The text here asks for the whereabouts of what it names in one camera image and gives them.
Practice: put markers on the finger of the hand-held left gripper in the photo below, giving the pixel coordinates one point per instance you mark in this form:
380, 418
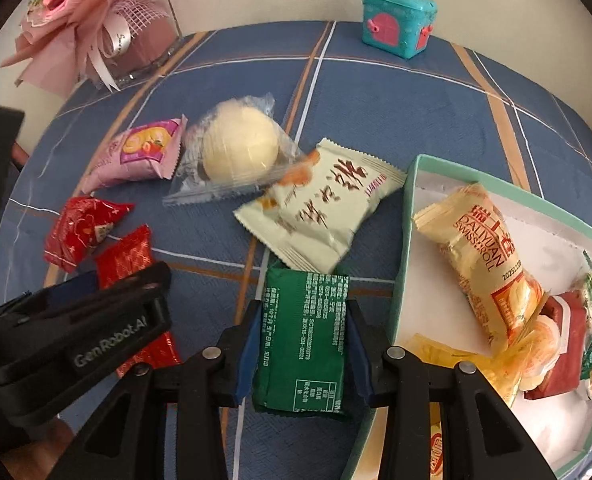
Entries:
111, 340
76, 285

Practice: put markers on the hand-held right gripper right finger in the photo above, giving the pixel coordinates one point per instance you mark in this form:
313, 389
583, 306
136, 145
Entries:
363, 365

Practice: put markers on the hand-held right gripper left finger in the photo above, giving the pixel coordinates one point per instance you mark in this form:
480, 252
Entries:
246, 360

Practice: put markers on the red patterned snack packet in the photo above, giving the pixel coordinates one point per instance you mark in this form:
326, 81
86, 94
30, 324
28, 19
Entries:
126, 255

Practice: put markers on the green snack packet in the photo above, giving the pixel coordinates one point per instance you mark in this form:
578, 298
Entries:
301, 340

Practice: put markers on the teal-rimmed white box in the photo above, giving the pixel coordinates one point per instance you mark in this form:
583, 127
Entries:
421, 300

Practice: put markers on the yellow swiss roll packet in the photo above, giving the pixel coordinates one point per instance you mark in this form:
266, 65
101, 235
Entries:
476, 260

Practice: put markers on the dark red white-banded packet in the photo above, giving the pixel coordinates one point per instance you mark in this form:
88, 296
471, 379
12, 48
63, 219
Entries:
561, 355

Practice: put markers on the small glossy red packet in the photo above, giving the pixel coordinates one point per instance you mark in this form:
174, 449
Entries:
76, 230

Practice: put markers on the yellow translucent snack packet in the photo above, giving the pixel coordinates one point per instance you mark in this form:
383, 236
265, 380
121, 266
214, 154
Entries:
451, 360

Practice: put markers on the pink snack packet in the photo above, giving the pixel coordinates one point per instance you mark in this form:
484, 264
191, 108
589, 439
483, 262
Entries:
136, 155

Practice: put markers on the pink paper flower bouquet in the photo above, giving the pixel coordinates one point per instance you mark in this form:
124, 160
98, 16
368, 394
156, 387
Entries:
76, 25

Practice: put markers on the orange translucent snack packet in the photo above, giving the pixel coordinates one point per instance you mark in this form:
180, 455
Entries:
541, 345

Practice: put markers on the clear acrylic box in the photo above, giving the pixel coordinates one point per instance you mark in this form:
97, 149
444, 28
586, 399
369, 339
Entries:
146, 40

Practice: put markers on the clear-wrapped round pastry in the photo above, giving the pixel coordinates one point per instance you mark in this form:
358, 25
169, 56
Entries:
241, 142

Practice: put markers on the blue plaid tablecloth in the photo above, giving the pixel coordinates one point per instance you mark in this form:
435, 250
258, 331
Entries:
376, 100

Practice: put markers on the teal toy chest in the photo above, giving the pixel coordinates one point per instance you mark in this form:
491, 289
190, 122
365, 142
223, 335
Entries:
396, 22

